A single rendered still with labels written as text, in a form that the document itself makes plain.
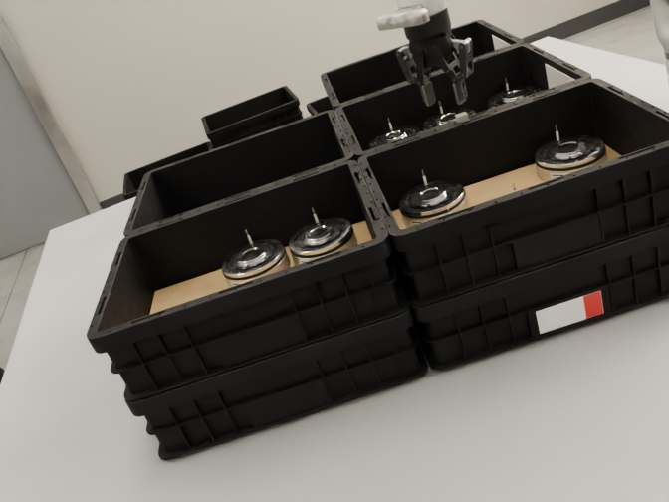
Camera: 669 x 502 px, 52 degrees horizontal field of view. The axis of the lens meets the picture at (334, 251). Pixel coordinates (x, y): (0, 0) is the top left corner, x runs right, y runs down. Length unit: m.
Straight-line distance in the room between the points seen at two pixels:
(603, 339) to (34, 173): 3.63
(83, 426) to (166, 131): 3.09
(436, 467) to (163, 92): 3.46
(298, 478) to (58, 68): 3.43
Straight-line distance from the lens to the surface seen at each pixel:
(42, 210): 4.31
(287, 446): 0.96
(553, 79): 1.33
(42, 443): 1.23
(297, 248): 1.05
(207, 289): 1.11
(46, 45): 4.10
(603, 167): 0.89
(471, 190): 1.13
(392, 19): 1.13
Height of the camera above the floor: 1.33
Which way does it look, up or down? 28 degrees down
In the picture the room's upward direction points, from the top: 20 degrees counter-clockwise
